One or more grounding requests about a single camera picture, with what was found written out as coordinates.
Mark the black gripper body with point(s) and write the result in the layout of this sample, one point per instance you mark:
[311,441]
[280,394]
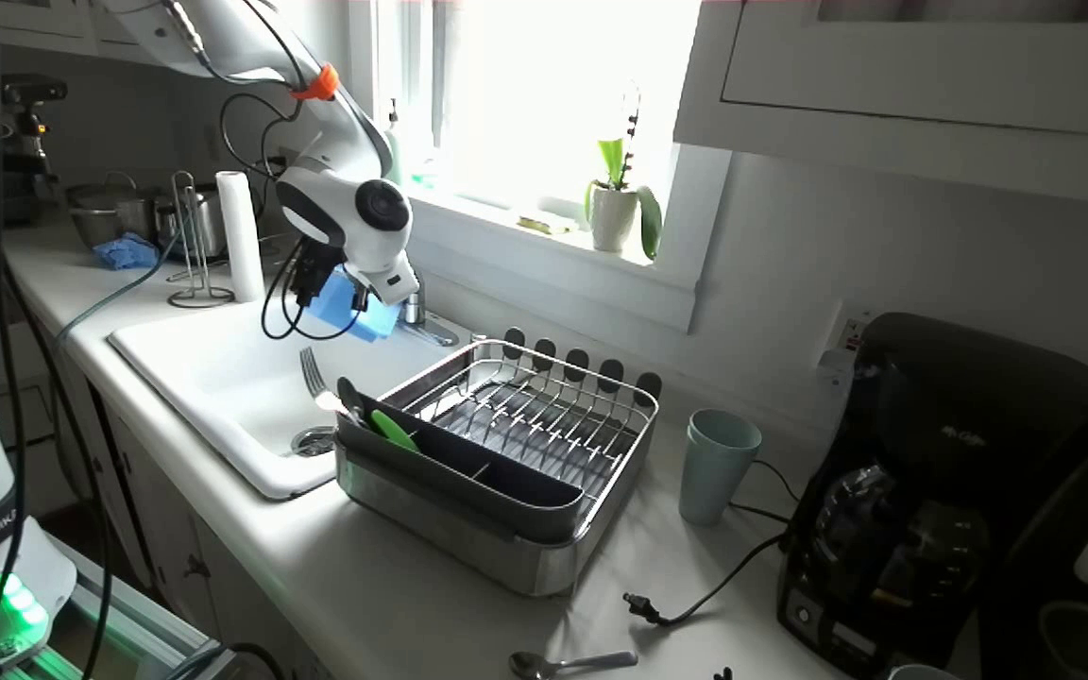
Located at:
[317,271]

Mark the white paper towel roll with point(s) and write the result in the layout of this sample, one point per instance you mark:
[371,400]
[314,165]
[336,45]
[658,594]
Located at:
[239,232]

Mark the metal paper towel holder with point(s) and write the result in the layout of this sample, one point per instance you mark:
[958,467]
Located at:
[196,298]

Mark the metal canister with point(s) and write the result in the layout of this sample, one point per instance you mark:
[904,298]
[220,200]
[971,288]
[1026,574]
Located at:
[201,225]

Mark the white kitchen sink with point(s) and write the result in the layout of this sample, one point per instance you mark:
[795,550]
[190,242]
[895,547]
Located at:
[216,378]

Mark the chrome sink drain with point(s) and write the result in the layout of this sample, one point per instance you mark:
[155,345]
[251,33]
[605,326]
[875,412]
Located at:
[314,441]

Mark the green utensil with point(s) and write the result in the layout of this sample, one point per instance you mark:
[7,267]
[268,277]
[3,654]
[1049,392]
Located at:
[391,429]

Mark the blue crumpled glove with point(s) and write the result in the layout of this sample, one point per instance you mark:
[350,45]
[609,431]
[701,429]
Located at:
[124,252]

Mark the glass jar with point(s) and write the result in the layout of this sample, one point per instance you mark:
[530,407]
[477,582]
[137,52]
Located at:
[99,214]

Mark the black utensil caddy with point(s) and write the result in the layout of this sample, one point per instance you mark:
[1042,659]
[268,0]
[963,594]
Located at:
[468,460]

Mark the white base cabinet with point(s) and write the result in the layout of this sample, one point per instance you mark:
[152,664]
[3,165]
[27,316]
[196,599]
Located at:
[66,417]

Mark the potted orchid white pot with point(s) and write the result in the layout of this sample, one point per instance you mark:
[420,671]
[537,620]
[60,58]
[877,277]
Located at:
[612,214]

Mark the metal robot stand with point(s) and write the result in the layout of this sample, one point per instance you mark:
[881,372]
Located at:
[115,616]

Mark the pale teal plastic cup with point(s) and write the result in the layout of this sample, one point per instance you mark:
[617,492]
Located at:
[716,467]

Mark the black coffee maker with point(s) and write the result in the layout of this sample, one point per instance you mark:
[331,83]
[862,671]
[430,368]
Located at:
[935,502]

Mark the black kitchen appliance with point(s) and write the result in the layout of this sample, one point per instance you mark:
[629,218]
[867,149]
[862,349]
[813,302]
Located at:
[1057,567]

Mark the white wall outlet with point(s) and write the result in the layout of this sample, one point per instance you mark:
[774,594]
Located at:
[841,343]

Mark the white wall cabinet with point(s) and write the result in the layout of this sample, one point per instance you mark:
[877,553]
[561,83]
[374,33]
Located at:
[921,77]

